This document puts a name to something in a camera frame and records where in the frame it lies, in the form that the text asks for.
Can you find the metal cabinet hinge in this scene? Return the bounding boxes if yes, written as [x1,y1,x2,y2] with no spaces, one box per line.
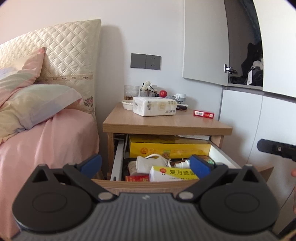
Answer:
[224,64,237,74]

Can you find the white face mask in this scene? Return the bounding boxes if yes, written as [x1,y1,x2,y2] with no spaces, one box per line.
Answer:
[135,154,168,174]

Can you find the pink patterned pillow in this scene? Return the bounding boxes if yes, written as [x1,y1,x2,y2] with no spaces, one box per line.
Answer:
[1,47,46,106]

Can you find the white cabinet door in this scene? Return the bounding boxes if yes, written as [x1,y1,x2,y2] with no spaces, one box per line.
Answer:
[254,0,295,97]
[183,0,229,86]

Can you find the red pack in drawer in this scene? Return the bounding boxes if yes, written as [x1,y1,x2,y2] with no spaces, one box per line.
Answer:
[125,175,149,182]

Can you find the white right cabinet door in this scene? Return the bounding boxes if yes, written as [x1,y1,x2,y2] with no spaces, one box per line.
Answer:
[254,0,295,97]

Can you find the wooden nightstand drawer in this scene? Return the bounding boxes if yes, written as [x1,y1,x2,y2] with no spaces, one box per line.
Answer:
[90,134,275,195]

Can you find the person right hand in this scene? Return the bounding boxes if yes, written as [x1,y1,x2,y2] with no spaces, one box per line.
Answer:
[291,169,296,177]

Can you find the white bowl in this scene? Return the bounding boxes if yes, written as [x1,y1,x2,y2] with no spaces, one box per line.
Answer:
[121,100,133,111]

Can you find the white plug adapter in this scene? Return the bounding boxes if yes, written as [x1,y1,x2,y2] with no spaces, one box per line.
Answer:
[172,93,186,103]

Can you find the clear drinking glass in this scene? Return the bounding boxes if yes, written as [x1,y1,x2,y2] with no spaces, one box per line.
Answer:
[124,85,140,100]

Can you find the pastel striped pillow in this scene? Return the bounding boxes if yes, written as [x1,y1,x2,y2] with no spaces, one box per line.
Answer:
[1,84,82,143]

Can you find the pink bed sheet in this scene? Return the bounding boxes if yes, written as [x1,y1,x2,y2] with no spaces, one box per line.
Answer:
[1,109,99,238]

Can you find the black clothes in cabinet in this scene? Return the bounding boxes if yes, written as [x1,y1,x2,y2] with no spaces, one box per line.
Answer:
[230,42,264,86]

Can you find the black car key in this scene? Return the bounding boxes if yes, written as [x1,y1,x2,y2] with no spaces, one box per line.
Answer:
[176,104,188,110]

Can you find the white tissue pack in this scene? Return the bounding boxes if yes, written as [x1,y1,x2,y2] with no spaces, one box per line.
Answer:
[132,96,177,117]

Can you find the large yellow box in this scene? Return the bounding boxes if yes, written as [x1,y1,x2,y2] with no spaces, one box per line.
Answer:
[128,135,211,159]

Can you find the white upper cabinet door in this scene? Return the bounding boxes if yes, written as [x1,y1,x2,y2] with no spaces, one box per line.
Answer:
[183,0,229,86]

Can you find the wooden nightstand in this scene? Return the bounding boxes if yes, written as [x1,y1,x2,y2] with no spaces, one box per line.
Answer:
[102,103,232,179]

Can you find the red cigarette pack on top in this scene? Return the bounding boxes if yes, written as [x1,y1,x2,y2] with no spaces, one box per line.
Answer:
[193,110,214,119]

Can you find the red round ornament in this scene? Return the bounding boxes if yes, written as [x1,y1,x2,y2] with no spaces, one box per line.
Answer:
[159,90,168,98]

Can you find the cream quilted headboard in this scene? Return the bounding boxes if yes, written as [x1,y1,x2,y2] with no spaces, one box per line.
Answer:
[1,19,101,115]

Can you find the yellow white medicine box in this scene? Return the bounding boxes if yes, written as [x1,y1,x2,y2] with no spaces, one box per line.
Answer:
[149,166,199,182]

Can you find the small white spray bottle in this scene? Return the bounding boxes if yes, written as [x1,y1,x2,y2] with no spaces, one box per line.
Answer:
[174,160,191,169]

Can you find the white flower decoration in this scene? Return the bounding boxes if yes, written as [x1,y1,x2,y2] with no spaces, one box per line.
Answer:
[139,81,159,97]

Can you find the grey wall socket panel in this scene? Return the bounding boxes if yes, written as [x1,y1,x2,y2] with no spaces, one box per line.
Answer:
[130,53,161,70]

